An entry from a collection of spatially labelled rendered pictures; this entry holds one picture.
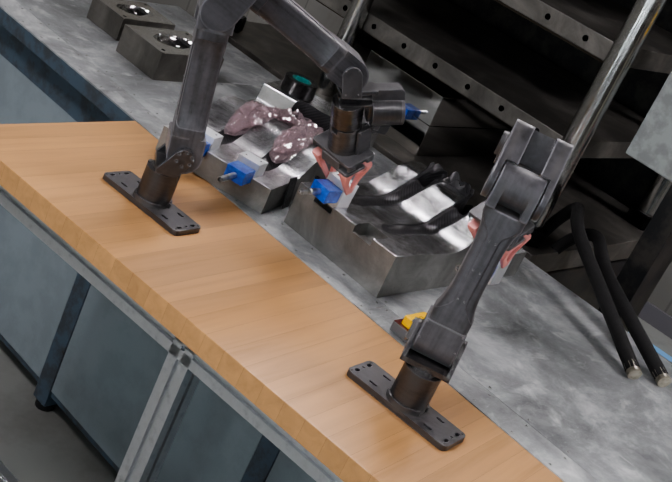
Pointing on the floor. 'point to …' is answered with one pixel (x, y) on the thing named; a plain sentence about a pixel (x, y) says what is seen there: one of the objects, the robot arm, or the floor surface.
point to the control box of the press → (660, 239)
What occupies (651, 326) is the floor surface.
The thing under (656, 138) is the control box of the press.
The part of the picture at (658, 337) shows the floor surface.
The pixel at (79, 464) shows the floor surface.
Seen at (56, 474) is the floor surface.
